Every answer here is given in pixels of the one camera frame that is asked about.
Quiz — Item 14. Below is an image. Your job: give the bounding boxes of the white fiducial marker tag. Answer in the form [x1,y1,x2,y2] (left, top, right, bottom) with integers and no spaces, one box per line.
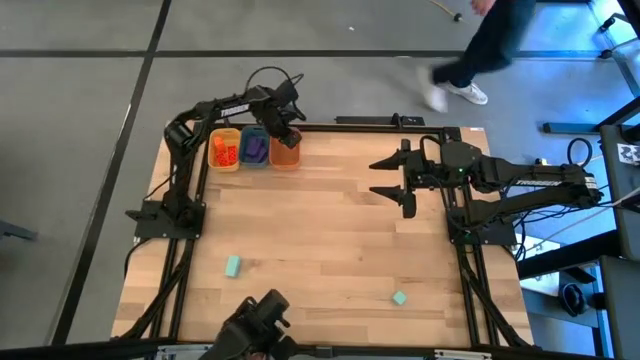
[617,143,640,165]

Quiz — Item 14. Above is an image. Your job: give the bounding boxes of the yellow floor cable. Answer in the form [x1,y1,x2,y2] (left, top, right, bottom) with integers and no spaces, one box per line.
[428,0,464,24]

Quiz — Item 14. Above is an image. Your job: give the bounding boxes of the black power strip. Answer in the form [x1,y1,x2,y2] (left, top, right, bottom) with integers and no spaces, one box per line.
[334,113,426,127]

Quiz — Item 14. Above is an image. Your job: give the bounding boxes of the black aluminium table frame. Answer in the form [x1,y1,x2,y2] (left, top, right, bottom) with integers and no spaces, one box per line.
[112,121,534,360]

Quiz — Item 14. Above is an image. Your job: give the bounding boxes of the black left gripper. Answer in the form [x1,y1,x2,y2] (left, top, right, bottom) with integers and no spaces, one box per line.
[257,89,304,150]

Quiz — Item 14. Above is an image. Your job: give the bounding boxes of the yellow plastic bin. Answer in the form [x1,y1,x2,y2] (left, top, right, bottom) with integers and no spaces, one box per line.
[207,127,242,173]

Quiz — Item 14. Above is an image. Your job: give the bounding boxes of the orange plastic bin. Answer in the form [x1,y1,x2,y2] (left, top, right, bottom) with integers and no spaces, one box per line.
[268,127,302,172]

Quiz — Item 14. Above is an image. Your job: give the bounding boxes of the dark grey desk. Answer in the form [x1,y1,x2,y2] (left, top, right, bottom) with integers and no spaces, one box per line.
[597,123,640,360]

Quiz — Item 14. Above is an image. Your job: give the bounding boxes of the blue desk leg bar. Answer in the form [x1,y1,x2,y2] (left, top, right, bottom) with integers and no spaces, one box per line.
[542,121,601,135]

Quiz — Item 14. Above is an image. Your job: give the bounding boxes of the person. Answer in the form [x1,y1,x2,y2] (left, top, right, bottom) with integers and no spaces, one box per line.
[417,0,539,114]

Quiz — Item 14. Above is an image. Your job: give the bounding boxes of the blue plastic bin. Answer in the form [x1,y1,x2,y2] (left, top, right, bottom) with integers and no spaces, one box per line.
[238,125,272,169]

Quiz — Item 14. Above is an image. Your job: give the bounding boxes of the grey chair leg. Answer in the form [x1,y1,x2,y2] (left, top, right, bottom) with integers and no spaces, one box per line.
[0,219,39,242]

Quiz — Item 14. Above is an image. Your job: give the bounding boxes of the black headphones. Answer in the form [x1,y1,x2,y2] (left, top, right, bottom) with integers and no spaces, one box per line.
[559,282,590,318]

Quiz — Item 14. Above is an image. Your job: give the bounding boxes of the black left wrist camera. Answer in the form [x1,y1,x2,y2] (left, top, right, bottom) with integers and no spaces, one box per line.
[274,78,301,104]

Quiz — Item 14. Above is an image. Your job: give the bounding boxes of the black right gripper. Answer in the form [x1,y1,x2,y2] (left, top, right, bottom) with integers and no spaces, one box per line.
[368,139,444,220]

